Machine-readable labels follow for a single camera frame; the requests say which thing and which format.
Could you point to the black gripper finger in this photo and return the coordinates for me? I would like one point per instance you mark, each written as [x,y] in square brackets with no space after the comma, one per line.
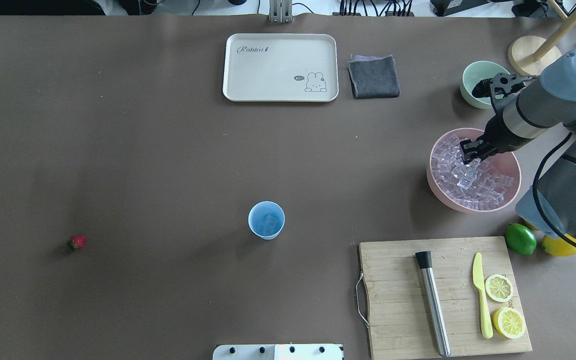
[472,150]

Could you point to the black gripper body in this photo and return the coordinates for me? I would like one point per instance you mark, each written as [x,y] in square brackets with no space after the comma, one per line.
[496,138]

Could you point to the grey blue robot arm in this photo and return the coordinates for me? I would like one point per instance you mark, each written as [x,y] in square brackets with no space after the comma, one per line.
[525,107]

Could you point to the pink bowl of ice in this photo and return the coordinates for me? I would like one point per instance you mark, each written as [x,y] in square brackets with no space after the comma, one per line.
[478,187]

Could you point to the wooden cup stand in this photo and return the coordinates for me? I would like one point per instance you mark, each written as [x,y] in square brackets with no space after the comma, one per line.
[529,55]

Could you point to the light blue plastic cup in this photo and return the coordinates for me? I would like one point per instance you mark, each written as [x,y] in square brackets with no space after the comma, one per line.
[266,220]

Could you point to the green empty bowl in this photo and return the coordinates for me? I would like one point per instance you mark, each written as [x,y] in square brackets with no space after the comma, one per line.
[472,75]

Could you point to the yellow lemon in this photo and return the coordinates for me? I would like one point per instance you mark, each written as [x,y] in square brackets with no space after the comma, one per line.
[557,246]
[529,225]

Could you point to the green lime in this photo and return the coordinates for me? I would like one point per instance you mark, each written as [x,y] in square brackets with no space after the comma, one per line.
[520,239]

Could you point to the yellow plastic knife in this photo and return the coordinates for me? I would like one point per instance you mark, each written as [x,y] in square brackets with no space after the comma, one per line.
[486,327]

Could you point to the steel muddler with black tip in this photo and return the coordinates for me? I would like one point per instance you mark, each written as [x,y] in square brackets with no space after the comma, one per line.
[424,261]

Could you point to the grey folded cloth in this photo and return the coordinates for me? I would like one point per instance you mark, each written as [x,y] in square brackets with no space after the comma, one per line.
[373,77]

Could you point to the lemon half upper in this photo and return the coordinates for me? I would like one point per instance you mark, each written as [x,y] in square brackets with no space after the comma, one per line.
[499,288]

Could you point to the lemon half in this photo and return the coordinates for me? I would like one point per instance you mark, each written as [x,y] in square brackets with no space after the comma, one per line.
[509,322]
[499,288]

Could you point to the lemon half lower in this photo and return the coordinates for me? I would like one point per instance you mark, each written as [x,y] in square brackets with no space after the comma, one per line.
[509,322]

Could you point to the wooden cutting board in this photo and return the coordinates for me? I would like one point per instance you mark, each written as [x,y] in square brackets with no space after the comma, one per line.
[400,324]

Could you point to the cream rabbit tray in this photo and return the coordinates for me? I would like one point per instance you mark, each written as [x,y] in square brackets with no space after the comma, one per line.
[280,67]

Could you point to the red strawberry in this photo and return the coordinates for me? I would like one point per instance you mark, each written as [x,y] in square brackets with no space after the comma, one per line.
[77,242]

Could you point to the aluminium frame post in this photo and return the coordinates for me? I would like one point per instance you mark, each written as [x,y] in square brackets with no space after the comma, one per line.
[280,11]

